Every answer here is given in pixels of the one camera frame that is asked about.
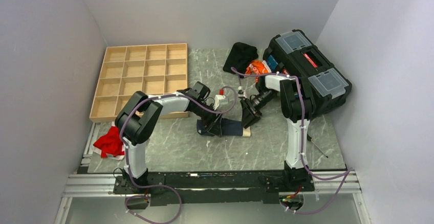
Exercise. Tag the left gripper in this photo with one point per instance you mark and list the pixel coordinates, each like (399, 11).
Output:
(212, 124)

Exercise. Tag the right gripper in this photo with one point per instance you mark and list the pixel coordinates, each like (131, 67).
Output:
(250, 114)

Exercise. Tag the navy underwear beige waistband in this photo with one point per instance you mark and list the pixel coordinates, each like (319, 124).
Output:
(224, 127)

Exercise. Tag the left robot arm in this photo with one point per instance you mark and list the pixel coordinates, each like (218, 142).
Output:
(137, 120)

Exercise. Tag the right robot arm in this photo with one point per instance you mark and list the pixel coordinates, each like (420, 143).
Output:
(297, 106)

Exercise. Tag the orange white garment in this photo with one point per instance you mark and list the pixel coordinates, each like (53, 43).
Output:
(257, 67)

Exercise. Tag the blue item by toolbox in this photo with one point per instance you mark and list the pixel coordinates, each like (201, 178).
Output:
(272, 63)

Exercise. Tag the black garment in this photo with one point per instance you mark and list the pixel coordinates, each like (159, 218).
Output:
(240, 56)

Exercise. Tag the yellow black screwdriver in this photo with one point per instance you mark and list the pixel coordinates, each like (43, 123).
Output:
(315, 144)

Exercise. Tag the wooden compartment tray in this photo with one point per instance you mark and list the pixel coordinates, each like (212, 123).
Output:
(155, 69)

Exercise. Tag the black toolbox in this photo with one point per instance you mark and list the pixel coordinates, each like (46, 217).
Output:
(298, 55)

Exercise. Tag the red white garment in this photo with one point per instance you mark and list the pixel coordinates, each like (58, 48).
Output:
(109, 146)

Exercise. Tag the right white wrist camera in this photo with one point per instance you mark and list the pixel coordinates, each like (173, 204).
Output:
(241, 93)

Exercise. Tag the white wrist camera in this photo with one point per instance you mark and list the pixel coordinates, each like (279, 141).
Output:
(241, 93)
(220, 100)

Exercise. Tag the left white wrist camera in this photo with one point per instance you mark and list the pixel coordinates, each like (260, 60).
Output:
(220, 100)

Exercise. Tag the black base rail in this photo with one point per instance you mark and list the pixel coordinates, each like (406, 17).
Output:
(265, 186)

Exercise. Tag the aluminium frame rail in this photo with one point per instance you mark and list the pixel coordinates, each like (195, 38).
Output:
(218, 170)

